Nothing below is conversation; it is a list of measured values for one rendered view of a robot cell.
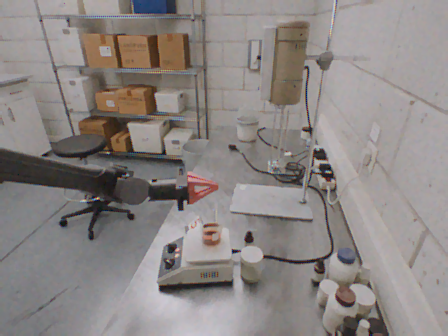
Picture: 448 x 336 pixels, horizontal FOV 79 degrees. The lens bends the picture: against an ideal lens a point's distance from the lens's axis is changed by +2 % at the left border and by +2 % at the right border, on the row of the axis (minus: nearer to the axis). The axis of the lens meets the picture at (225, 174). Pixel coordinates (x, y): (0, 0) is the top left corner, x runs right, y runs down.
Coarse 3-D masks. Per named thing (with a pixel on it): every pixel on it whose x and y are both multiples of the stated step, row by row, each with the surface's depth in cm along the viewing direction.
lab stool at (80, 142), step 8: (72, 136) 194; (80, 136) 195; (88, 136) 195; (96, 136) 195; (56, 144) 181; (64, 144) 182; (72, 144) 183; (80, 144) 183; (88, 144) 182; (96, 144) 182; (88, 152) 176; (104, 208) 211; (64, 216) 203; (72, 216) 205; (96, 216) 203; (64, 224) 205
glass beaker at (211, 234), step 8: (200, 216) 71; (208, 216) 73; (200, 224) 70; (208, 224) 67; (216, 224) 68; (200, 232) 71; (208, 232) 69; (216, 232) 69; (208, 240) 70; (216, 240) 71
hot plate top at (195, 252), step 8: (192, 232) 76; (224, 232) 76; (192, 240) 74; (200, 240) 74; (224, 240) 74; (192, 248) 71; (200, 248) 71; (208, 248) 71; (216, 248) 71; (224, 248) 71; (192, 256) 69; (200, 256) 69; (208, 256) 69; (216, 256) 69; (224, 256) 69
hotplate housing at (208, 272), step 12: (192, 264) 69; (204, 264) 69; (216, 264) 69; (228, 264) 69; (168, 276) 69; (180, 276) 69; (192, 276) 69; (204, 276) 70; (216, 276) 70; (228, 276) 70
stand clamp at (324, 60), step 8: (312, 56) 78; (320, 56) 78; (328, 56) 77; (336, 56) 77; (344, 56) 77; (352, 56) 77; (360, 56) 76; (368, 56) 76; (320, 64) 79; (328, 64) 78
